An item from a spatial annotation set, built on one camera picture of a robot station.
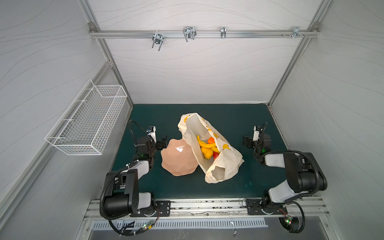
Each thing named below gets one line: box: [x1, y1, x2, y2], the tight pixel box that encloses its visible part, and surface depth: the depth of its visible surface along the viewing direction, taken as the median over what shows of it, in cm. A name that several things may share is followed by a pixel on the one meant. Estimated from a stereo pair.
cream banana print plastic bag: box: [178, 112, 245, 184], surface depth 70 cm
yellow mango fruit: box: [201, 147, 214, 160], surface depth 90 cm
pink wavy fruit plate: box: [160, 138, 199, 177], surface depth 89 cm
